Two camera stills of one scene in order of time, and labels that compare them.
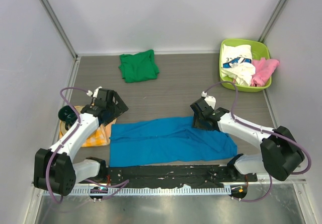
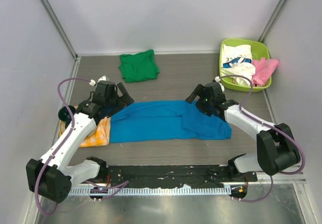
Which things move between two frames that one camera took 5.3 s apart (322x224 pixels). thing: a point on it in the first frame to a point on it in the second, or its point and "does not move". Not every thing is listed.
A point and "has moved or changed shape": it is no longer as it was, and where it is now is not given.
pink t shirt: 264,69 does not move
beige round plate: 63,129 does not move
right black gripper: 196,123 to 199,88
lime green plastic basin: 259,49 does not move
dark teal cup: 66,113 does not move
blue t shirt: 166,141 has moved or changed shape
